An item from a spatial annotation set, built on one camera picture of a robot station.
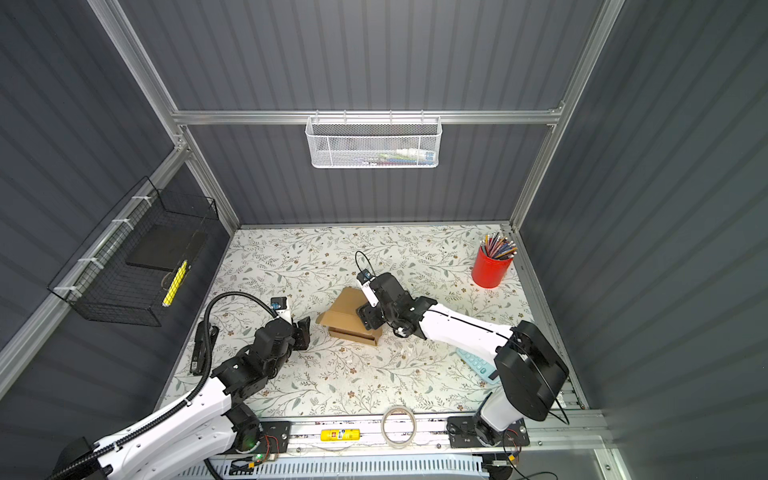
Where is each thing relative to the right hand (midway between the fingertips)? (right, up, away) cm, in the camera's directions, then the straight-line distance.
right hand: (370, 306), depth 84 cm
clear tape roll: (+8, -30, -8) cm, 32 cm away
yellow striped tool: (-46, +8, -14) cm, 49 cm away
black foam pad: (-53, +17, -8) cm, 57 cm away
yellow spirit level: (-7, -29, -12) cm, 32 cm away
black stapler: (-48, -14, -2) cm, 50 cm away
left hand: (-18, -3, -3) cm, 19 cm away
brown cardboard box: (-8, -3, -3) cm, 9 cm away
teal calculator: (+32, -17, -2) cm, 36 cm away
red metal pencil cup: (+39, +9, +13) cm, 42 cm away
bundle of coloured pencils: (+41, +17, +12) cm, 46 cm away
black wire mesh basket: (-58, +9, -20) cm, 62 cm away
